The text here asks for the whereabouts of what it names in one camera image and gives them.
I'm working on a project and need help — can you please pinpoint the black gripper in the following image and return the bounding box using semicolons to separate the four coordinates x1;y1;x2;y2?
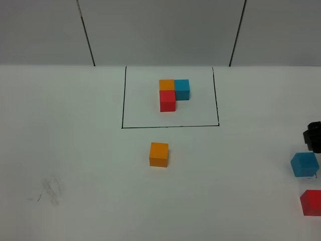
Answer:
303;121;321;152

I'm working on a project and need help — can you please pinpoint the blue cube block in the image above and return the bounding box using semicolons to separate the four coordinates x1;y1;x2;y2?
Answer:
290;152;319;177

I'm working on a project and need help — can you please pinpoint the red cube block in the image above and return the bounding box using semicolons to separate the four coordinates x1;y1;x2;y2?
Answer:
300;189;321;216

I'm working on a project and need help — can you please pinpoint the template blue cube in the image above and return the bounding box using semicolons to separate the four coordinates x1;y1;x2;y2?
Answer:
174;79;190;100

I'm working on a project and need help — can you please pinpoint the template red cube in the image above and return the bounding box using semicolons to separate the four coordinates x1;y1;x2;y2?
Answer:
159;90;176;112

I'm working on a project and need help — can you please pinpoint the orange cube block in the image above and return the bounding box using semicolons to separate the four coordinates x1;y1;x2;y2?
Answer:
149;142;169;167

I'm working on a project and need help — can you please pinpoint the template orange cube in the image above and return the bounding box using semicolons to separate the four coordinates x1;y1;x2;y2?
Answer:
159;79;175;91

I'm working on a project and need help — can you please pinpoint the white template sheet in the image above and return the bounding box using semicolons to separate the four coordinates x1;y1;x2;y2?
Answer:
122;66;219;129

